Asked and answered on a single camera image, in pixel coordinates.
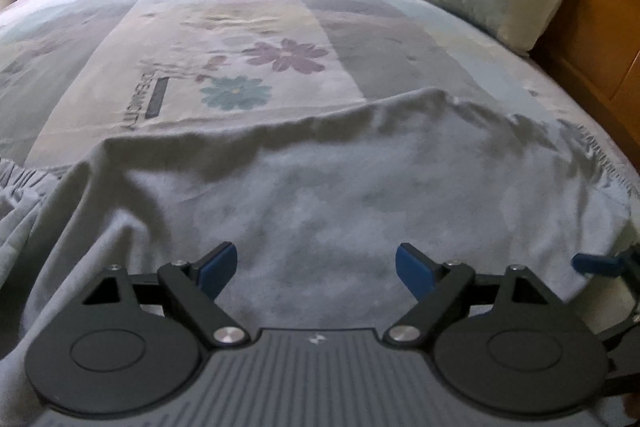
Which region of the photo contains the wooden headboard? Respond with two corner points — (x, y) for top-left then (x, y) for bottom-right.
(407, 0), (640, 168)

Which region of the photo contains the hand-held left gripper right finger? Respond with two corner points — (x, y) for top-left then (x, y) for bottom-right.
(382, 243), (566, 350)

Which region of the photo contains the bed with patchwork floral sheet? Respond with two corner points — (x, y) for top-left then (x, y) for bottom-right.
(0, 0), (640, 288)

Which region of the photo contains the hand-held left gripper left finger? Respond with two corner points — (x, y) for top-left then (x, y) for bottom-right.
(82, 241), (251, 348)

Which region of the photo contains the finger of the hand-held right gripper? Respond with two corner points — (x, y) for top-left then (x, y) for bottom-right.
(571, 244), (640, 279)
(597, 304), (640, 388)

